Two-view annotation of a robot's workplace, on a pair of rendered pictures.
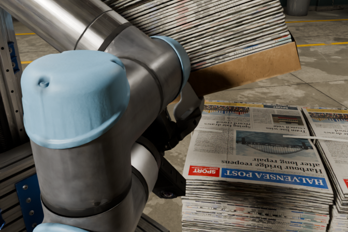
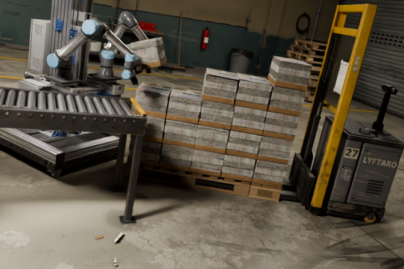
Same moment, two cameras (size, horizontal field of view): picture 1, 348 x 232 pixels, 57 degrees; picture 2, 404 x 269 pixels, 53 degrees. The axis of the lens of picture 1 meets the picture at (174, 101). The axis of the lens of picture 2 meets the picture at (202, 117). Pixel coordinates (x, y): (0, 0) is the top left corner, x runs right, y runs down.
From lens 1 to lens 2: 299 cm
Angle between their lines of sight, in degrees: 15
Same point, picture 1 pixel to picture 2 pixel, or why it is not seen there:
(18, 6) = (119, 48)
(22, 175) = (88, 92)
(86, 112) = (131, 59)
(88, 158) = (131, 63)
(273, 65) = (156, 64)
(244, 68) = (151, 64)
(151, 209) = not seen: hidden behind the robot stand
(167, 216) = not seen: hidden behind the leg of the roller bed
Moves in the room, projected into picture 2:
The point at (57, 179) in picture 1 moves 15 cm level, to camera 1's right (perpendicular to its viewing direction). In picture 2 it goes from (127, 65) to (147, 68)
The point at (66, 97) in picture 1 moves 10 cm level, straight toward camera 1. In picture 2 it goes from (130, 57) to (135, 59)
